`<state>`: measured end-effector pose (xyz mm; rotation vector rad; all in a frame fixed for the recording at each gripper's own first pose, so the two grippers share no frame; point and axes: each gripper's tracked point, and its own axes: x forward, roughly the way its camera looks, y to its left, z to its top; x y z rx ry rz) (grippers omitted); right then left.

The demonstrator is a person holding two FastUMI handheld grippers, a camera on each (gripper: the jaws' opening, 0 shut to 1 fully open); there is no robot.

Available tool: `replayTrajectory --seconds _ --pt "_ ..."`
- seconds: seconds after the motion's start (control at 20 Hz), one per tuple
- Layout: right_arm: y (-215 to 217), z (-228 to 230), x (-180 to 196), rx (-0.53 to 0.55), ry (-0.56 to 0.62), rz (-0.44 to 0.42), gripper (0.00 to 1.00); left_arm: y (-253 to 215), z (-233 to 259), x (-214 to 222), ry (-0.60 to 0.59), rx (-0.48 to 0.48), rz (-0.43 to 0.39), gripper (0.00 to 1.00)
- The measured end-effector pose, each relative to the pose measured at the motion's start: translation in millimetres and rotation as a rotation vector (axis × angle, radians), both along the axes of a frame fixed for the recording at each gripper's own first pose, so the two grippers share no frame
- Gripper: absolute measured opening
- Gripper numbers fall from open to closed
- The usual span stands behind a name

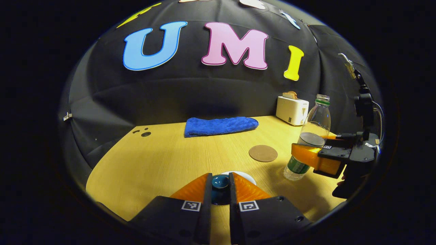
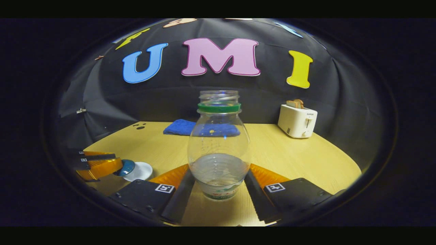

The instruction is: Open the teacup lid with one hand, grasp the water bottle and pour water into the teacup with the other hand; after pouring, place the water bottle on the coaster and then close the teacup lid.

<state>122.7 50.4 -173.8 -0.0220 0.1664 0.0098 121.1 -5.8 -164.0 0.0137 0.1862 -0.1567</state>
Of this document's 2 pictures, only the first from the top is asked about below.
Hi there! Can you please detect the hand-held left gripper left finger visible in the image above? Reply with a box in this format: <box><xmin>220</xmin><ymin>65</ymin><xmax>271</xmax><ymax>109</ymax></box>
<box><xmin>128</xmin><ymin>173</ymin><xmax>213</xmax><ymax>245</ymax></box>

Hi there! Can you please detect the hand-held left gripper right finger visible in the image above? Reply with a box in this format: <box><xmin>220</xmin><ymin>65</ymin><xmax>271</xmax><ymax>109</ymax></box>
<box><xmin>228</xmin><ymin>172</ymin><xmax>312</xmax><ymax>245</ymax></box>

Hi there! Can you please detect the dark teal teacup lid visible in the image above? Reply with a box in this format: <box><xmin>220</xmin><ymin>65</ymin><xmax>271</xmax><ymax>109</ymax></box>
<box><xmin>211</xmin><ymin>175</ymin><xmax>230</xmax><ymax>206</ymax></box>

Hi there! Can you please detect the clear plastic water bottle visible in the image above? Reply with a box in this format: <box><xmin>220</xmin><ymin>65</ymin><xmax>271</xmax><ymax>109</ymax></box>
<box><xmin>283</xmin><ymin>94</ymin><xmax>331</xmax><ymax>181</ymax></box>

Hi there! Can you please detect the white teacup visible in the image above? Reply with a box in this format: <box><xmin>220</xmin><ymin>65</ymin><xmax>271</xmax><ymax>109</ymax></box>
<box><xmin>221</xmin><ymin>171</ymin><xmax>257</xmax><ymax>186</ymax></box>

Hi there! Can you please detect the round brown coaster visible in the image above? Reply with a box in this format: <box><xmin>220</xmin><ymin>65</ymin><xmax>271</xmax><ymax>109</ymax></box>
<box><xmin>249</xmin><ymin>145</ymin><xmax>278</xmax><ymax>163</ymax></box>

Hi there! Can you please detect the white toaster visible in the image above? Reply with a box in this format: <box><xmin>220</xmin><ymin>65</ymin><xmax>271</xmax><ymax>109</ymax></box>
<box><xmin>276</xmin><ymin>96</ymin><xmax>309</xmax><ymax>126</ymax></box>

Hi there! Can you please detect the blue folded towel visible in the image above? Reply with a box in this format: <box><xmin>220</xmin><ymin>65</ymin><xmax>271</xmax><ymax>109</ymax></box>
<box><xmin>184</xmin><ymin>117</ymin><xmax>259</xmax><ymax>138</ymax></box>

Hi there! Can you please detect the black backdrop cloth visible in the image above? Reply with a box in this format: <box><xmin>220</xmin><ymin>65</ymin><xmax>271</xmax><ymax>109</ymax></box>
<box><xmin>58</xmin><ymin>0</ymin><xmax>384</xmax><ymax>191</ymax></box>

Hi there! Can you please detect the black cable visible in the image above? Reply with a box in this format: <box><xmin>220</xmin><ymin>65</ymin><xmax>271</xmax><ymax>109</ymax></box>
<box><xmin>372</xmin><ymin>100</ymin><xmax>385</xmax><ymax>140</ymax></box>

